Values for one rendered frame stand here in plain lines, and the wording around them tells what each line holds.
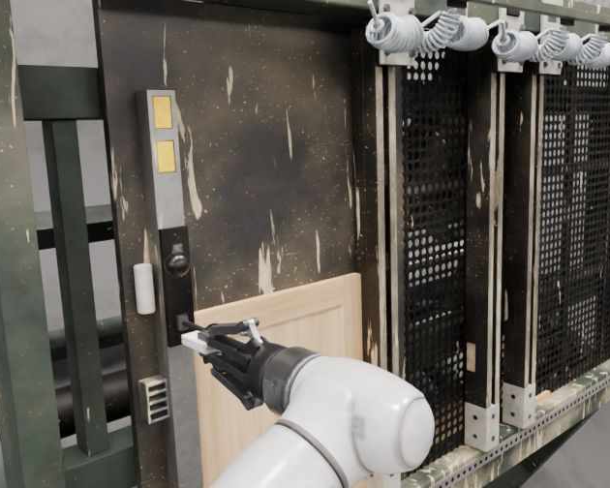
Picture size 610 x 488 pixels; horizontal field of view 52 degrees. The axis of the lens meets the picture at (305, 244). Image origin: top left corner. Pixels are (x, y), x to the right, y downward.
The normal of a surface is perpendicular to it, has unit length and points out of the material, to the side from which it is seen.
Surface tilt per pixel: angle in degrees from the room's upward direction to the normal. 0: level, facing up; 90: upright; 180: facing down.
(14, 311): 56
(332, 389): 43
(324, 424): 33
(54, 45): 90
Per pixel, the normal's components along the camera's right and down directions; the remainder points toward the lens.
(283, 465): 0.00, -0.71
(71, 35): 0.53, 0.65
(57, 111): 0.65, 0.11
